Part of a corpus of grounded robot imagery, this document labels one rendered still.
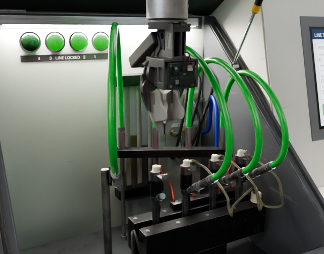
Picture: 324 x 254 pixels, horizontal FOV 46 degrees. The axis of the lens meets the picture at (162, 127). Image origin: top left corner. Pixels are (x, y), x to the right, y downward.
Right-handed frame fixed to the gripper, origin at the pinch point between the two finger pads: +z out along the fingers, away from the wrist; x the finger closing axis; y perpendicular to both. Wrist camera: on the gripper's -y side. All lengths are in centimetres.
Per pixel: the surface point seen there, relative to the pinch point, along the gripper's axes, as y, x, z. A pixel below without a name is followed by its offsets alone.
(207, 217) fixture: -2.5, 13.5, 24.2
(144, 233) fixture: -2.9, -2.9, 24.2
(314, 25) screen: -13, 56, -20
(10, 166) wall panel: -34.6, -25.2, 15.0
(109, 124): 7.9, -13.8, -3.9
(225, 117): 7.9, 9.4, -2.6
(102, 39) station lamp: -33.6, 0.2, -16.4
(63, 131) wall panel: -34.6, -11.3, 7.7
